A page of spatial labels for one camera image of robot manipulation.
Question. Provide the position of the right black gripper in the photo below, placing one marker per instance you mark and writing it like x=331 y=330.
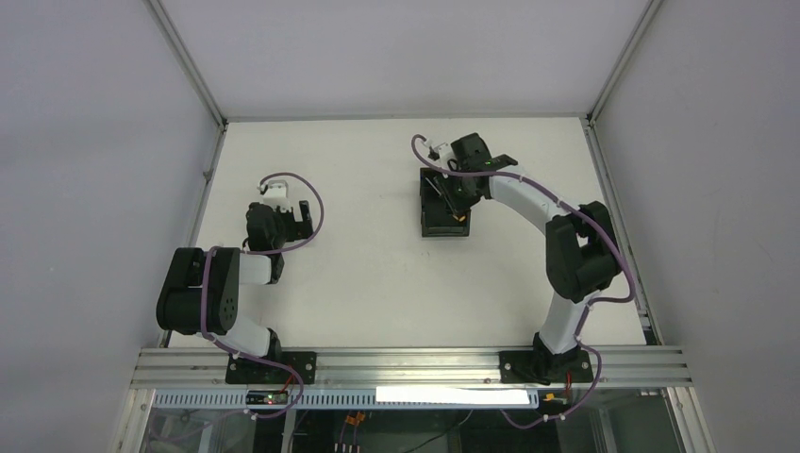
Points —
x=455 y=190

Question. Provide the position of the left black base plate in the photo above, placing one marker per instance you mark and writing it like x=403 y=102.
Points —
x=243 y=371

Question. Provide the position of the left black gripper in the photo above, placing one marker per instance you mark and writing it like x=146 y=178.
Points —
x=297 y=222

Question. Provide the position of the perforated cable tray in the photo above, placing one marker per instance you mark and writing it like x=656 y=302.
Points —
x=379 y=398

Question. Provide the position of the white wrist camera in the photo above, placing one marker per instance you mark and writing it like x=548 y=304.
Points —
x=440 y=152
x=275 y=194

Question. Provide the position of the small controller board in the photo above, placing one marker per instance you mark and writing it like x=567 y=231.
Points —
x=267 y=398

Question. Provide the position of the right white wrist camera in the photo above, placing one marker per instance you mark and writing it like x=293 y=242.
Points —
x=440 y=152

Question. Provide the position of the aluminium rail beam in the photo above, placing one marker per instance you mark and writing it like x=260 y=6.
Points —
x=616 y=367

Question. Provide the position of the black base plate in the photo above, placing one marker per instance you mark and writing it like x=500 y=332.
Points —
x=243 y=371
x=528 y=366

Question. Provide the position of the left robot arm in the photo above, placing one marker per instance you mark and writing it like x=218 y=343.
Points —
x=200 y=293

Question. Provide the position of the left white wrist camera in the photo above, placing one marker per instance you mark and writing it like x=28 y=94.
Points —
x=275 y=194

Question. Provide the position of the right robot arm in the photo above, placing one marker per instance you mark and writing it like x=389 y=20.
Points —
x=581 y=253

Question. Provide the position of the black plastic bin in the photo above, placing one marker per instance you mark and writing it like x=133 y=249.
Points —
x=434 y=226

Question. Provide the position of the black yellow screwdriver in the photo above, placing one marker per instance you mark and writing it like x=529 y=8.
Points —
x=452 y=209

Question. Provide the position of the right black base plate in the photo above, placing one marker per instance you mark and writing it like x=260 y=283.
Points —
x=528 y=366

